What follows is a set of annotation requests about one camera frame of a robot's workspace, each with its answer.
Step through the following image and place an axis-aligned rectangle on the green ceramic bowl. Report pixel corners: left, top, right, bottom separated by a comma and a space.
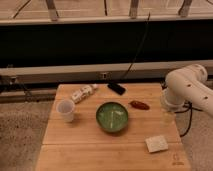
96, 102, 129, 133

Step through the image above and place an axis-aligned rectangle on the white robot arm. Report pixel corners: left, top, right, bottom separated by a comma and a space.
161, 64, 213, 117

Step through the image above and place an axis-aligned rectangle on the black rectangular device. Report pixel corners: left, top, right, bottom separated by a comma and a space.
108, 83, 126, 95

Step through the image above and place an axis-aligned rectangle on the white plastic bottle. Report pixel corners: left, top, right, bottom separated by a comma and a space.
71, 84, 98, 104

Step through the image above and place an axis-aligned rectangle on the red chili pepper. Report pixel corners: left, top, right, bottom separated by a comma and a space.
129, 100, 150, 110

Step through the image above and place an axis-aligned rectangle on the translucent plastic cup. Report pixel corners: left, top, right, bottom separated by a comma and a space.
56, 99, 75, 122

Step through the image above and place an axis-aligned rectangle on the white sponge block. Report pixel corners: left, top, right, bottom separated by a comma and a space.
145, 135, 168, 153

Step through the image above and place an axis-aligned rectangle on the black floor cable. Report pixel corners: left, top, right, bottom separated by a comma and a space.
174, 101, 203, 138

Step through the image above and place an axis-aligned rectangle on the black hanging cable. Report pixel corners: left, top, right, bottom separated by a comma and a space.
119, 12, 152, 82

